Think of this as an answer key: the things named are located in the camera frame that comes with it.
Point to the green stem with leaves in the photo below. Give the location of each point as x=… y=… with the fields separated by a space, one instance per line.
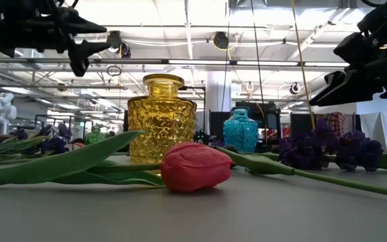
x=257 y=163

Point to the green glass vase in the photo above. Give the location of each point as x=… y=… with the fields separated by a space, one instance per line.
x=95 y=137

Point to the blue textured glass vase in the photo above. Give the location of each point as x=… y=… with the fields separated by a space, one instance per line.
x=240 y=132

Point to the black partition panel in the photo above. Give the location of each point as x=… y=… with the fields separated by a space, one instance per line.
x=218 y=122
x=301 y=122

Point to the white hanging cloth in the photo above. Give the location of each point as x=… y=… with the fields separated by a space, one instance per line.
x=380 y=131

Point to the yellow textured glass vase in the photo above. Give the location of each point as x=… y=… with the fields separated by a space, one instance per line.
x=161 y=127

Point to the red mandala tapestry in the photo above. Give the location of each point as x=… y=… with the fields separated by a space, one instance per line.
x=339 y=122

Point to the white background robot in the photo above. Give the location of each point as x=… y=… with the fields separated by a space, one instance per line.
x=2 y=111

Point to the red artificial tulip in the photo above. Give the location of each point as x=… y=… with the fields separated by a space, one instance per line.
x=80 y=146
x=193 y=168

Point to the black device green lights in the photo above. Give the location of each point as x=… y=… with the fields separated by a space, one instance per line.
x=201 y=137

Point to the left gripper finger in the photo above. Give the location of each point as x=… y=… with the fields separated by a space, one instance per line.
x=81 y=57
x=79 y=23

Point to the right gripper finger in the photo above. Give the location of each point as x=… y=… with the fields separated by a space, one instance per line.
x=358 y=50
x=348 y=87

